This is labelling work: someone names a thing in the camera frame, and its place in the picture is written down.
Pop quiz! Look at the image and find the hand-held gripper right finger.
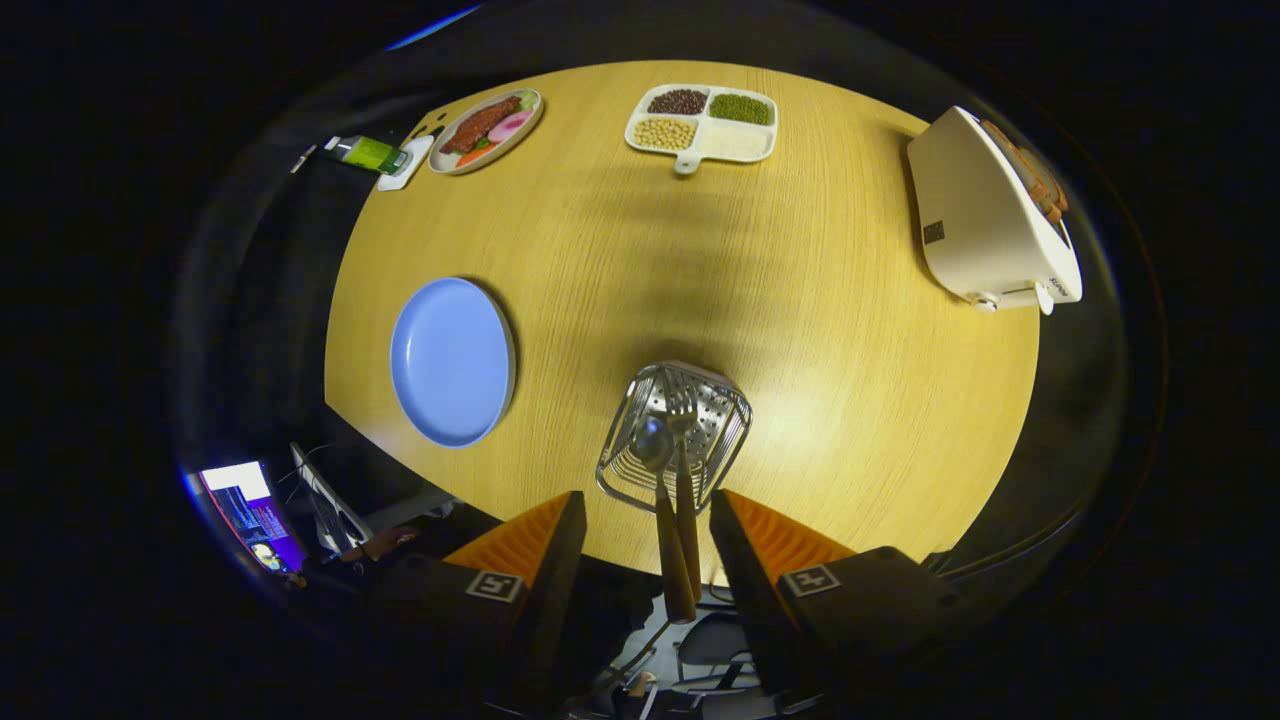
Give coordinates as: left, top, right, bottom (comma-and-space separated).
708, 488, 966, 701

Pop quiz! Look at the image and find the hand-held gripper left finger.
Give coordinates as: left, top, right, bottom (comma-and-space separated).
375, 490, 588, 716

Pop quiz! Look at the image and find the wooden handled spoon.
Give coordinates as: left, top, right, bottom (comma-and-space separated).
630, 415, 698, 626

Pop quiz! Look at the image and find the wooden handled fork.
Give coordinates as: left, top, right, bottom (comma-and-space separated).
665, 390, 704, 604

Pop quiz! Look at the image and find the grey office chair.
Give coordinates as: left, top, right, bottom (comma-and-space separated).
675, 612, 761, 693

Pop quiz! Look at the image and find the perforated metal basket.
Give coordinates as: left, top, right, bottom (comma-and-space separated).
596, 360, 754, 516

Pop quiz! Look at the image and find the open laptop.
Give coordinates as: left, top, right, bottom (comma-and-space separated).
290, 443, 376, 556

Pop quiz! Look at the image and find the blue round plate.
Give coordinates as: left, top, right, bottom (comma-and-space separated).
389, 277, 518, 449

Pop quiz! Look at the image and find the lit computer monitor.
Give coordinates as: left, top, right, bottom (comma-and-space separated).
197, 460, 306, 576

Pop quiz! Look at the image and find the white square coaster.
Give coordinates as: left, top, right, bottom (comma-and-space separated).
376, 135, 436, 192

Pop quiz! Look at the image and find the cream white toaster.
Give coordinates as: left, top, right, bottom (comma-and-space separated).
907, 106, 1084, 316

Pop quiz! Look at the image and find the white divided dish with beans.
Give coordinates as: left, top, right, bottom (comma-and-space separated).
624, 84, 779, 177

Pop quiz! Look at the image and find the plate of meat and vegetables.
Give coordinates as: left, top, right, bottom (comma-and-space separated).
428, 88, 545, 177

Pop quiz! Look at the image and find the green drink bottle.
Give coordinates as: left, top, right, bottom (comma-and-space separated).
322, 135, 411, 177

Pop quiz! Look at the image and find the toast bread slice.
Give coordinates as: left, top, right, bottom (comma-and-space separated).
1030, 160, 1070, 225
980, 120, 1051, 201

